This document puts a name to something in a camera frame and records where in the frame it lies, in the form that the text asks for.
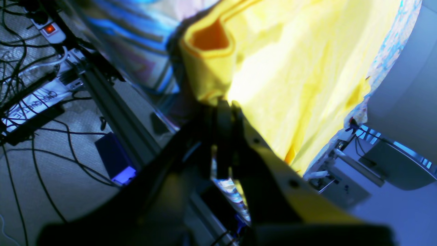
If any yellow T-shirt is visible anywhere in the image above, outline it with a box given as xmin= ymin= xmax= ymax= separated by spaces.
xmin=179 ymin=0 xmax=401 ymax=177

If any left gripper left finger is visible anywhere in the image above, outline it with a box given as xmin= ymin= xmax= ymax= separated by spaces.
xmin=41 ymin=106 xmax=217 ymax=236

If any white power strip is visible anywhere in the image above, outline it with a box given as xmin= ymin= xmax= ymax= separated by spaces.
xmin=29 ymin=12 xmax=67 ymax=44

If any patterned blue tablecloth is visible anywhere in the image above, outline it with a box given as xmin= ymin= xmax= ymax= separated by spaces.
xmin=58 ymin=0 xmax=424 ymax=226

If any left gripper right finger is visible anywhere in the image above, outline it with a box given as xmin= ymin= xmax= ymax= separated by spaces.
xmin=217 ymin=100 xmax=362 ymax=225

